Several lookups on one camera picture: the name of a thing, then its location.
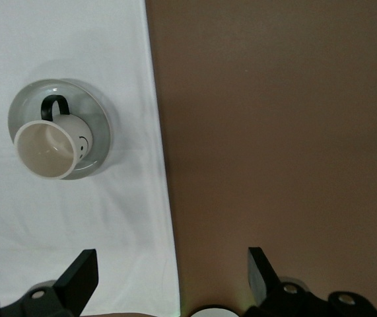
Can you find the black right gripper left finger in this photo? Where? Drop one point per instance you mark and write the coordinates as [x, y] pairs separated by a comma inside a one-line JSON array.
[[79, 280]]

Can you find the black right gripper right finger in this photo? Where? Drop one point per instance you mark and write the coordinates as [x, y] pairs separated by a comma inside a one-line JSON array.
[[260, 277]]

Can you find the gray plate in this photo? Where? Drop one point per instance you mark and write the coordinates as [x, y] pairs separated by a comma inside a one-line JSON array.
[[100, 132]]

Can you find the white table cloth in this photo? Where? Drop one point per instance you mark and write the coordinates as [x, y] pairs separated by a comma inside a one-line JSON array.
[[76, 204]]

